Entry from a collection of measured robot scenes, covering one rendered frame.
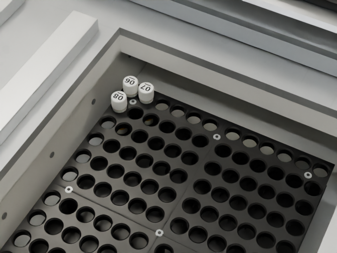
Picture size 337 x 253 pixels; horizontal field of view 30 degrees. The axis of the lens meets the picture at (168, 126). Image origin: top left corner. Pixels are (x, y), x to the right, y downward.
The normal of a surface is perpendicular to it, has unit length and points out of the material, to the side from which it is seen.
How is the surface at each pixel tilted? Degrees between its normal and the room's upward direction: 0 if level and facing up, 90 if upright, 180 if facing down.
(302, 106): 90
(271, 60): 0
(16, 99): 0
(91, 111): 90
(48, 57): 0
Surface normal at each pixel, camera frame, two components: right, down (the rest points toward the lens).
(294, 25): -0.46, 0.70
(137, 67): 0.88, 0.37
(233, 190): 0.01, -0.61
